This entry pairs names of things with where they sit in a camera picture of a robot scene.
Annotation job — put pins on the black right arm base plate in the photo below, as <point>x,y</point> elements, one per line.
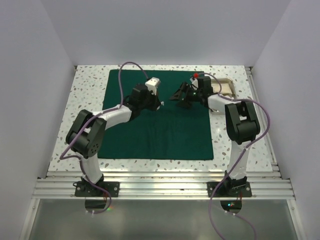
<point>224,192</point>

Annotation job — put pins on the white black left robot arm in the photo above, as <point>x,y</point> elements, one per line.
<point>86,134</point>

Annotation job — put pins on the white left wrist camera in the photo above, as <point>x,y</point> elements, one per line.
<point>152,85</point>

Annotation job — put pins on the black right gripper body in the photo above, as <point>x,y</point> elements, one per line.
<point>197,93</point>

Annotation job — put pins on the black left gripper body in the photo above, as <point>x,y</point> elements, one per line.
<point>149,103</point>

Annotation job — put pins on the aluminium extrusion frame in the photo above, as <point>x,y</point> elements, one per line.
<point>159,199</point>

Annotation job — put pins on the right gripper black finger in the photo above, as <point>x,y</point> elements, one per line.
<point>184,103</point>
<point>178,95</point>

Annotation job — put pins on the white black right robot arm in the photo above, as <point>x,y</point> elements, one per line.
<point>242,127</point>

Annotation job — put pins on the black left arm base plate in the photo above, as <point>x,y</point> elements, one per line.
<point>85,189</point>

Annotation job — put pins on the green surgical drape cloth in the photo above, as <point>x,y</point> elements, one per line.
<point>170,133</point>

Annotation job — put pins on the stainless steel tray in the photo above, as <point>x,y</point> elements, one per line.
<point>218,101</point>

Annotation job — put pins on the beige packaged dressing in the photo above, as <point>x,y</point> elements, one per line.
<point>224,88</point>

